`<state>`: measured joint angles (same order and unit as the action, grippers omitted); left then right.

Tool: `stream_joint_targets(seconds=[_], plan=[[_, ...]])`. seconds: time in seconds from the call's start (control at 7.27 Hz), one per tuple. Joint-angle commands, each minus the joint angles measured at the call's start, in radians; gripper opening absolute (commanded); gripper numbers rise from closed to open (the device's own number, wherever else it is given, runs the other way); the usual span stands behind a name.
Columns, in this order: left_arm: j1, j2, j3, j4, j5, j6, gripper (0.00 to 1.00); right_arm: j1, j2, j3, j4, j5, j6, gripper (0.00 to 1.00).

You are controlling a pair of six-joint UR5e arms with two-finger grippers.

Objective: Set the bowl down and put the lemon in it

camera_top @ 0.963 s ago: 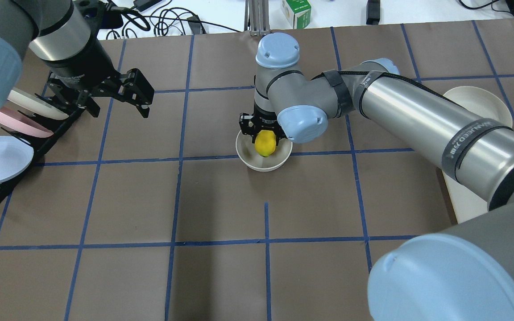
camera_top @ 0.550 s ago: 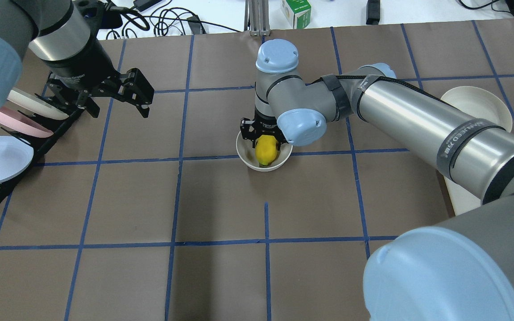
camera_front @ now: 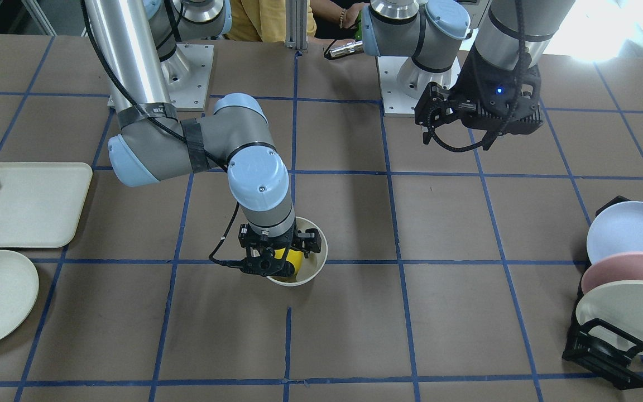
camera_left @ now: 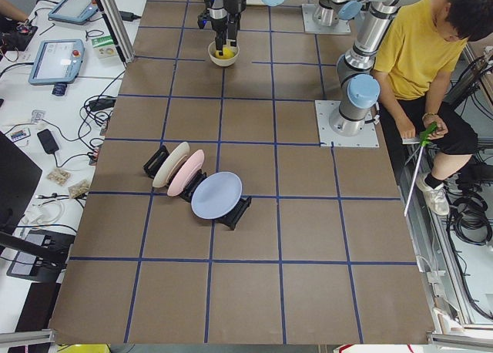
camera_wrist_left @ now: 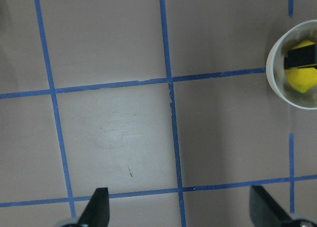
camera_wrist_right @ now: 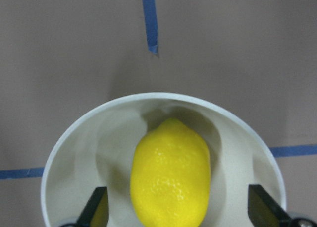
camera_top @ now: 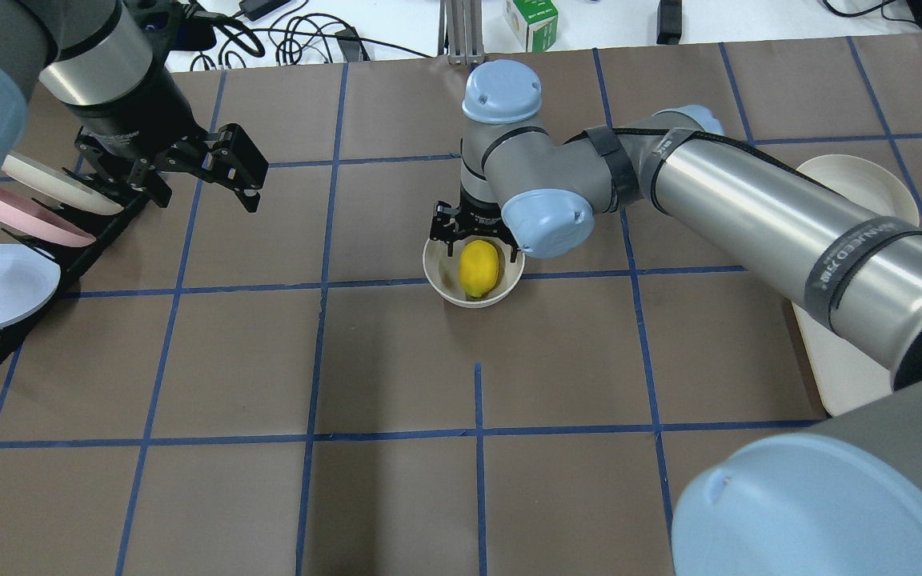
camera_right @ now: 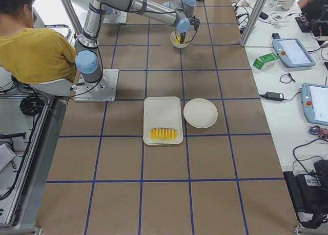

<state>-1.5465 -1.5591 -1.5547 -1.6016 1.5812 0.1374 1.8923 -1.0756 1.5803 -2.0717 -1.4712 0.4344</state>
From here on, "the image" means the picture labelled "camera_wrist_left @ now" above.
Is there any yellow lemon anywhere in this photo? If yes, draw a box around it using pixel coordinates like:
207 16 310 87
284 40 317 93

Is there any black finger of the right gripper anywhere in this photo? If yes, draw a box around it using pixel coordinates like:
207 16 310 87
284 44 317 69

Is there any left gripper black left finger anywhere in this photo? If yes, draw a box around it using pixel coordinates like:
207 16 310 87
78 187 109 227

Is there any white ceramic bowl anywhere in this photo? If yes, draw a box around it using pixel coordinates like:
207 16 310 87
266 19 317 110

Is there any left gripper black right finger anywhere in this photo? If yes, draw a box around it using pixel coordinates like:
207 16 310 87
249 185 293 227

